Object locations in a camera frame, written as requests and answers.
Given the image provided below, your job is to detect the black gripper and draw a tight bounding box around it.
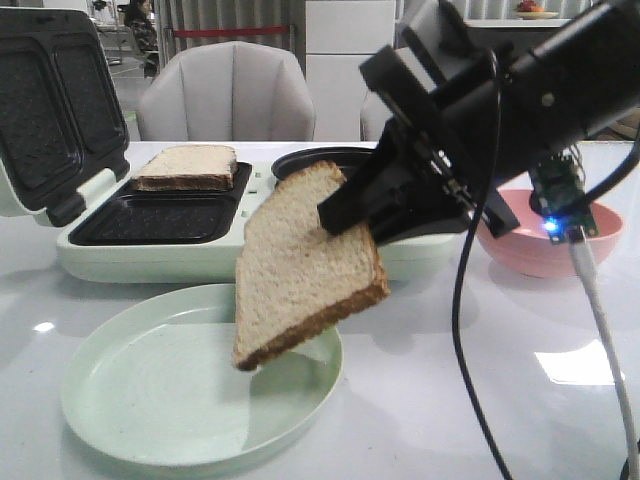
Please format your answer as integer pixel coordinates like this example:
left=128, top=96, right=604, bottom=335
left=317, top=1, right=519, bottom=245

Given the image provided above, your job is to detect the bread slice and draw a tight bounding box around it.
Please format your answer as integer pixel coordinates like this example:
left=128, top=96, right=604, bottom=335
left=131, top=145, right=238, bottom=191
left=232, top=161, right=390, bottom=371

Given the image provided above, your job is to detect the pink plastic bowl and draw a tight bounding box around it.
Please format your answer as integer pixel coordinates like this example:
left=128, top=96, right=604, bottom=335
left=477, top=189, right=624, bottom=278

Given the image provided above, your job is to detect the green breakfast maker lid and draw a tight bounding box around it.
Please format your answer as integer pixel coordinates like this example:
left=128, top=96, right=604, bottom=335
left=1, top=7, right=129, bottom=227

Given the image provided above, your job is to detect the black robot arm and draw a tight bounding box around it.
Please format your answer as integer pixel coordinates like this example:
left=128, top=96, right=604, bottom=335
left=318, top=1, right=639, bottom=244

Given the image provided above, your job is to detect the green breakfast maker base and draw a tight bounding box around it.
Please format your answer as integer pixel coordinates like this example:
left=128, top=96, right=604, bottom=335
left=55, top=144, right=476, bottom=284

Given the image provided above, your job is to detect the black round frying pan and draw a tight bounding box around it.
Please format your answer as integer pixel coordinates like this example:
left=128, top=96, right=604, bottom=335
left=271, top=146, right=374, bottom=181

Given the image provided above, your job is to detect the right grey armchair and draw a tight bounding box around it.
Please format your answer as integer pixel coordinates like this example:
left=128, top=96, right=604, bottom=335
left=360, top=92, right=392, bottom=141

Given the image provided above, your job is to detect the grey armchair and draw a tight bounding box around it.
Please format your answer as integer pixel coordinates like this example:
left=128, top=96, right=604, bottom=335
left=136, top=41, right=316, bottom=141
left=360, top=92, right=392, bottom=141

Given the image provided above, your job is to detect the green circuit board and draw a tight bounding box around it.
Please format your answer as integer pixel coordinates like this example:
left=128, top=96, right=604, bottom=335
left=528, top=146, right=599, bottom=245

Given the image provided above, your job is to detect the white cabinet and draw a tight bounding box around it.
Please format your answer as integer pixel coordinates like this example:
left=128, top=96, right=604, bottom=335
left=305, top=1, right=396, bottom=141

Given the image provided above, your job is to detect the left grey armchair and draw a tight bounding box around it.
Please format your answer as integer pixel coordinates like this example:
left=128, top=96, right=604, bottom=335
left=136, top=41, right=316, bottom=141

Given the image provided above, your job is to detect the dark grey counter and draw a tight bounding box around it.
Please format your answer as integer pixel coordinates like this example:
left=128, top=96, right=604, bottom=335
left=464, top=19, right=569, bottom=51

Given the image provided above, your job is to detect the fruit plate on counter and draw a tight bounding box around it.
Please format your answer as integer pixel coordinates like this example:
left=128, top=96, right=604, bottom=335
left=514, top=0, right=558, bottom=20

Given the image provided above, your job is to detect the red barrier belt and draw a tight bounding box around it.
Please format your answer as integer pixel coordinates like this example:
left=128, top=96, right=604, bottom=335
left=172, top=25, right=290, bottom=38

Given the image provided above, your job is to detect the light green round plate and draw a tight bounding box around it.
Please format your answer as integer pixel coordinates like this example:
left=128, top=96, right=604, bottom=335
left=61, top=284, right=343, bottom=474

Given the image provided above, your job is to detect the seated person in background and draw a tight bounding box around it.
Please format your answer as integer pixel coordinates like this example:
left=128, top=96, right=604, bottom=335
left=124, top=0, right=159, bottom=78

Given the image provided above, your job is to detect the white cable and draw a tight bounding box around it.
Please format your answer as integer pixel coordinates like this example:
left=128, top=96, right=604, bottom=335
left=567, top=239, right=640, bottom=451

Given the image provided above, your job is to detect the black cable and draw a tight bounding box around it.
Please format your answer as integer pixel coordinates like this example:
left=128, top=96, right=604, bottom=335
left=450, top=49, right=640, bottom=480

